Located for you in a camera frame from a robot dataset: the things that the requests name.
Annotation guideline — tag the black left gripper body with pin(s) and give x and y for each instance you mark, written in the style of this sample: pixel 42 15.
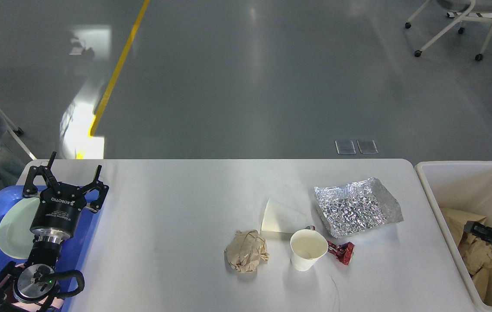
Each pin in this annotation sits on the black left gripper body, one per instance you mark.
pixel 59 212

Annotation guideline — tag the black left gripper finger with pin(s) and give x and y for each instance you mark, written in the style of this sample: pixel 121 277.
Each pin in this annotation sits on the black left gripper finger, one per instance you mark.
pixel 29 188
pixel 98 188

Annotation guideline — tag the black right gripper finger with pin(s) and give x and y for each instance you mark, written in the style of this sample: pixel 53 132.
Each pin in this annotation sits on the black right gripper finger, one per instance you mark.
pixel 479 230

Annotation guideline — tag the brown paper bag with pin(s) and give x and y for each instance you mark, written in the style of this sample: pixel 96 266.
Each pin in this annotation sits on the brown paper bag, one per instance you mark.
pixel 481 280

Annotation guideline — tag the light green plate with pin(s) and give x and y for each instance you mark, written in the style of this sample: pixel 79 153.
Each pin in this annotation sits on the light green plate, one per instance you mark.
pixel 16 239

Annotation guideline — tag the aluminium foil sheet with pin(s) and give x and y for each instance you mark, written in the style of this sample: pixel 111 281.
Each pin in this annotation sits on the aluminium foil sheet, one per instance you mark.
pixel 356 207

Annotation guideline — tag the brown paper ball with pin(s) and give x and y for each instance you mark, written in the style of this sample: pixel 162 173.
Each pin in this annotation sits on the brown paper ball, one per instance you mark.
pixel 246 251

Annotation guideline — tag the white paper cup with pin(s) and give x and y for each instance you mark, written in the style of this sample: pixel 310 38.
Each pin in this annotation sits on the white paper cup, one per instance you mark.
pixel 281 218
pixel 298 260

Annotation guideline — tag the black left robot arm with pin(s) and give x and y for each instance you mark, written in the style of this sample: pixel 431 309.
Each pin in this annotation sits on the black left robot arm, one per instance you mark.
pixel 46 250

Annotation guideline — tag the brown paper in bin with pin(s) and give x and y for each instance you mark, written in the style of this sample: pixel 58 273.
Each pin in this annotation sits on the brown paper in bin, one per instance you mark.
pixel 456 221

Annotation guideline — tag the beige plastic bin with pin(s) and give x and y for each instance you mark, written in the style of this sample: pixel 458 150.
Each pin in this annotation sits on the beige plastic bin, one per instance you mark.
pixel 465 186

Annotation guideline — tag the white chair base left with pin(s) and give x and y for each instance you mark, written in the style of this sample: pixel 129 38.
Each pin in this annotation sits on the white chair base left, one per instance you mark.
pixel 16 132

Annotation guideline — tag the red snack wrapper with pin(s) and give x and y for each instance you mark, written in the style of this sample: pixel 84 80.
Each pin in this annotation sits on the red snack wrapper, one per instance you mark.
pixel 341 252

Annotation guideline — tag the floor socket cover right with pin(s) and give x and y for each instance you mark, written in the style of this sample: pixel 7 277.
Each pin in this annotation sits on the floor socket cover right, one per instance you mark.
pixel 367 146

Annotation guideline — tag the floor socket cover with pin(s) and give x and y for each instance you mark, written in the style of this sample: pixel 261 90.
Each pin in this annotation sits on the floor socket cover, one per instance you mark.
pixel 367 146
pixel 345 147

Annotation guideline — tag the floor socket cover left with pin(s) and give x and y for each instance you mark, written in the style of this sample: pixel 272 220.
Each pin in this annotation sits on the floor socket cover left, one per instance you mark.
pixel 345 147

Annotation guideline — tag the flattened white paper cup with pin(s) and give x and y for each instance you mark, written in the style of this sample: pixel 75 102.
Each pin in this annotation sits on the flattened white paper cup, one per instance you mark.
pixel 281 218

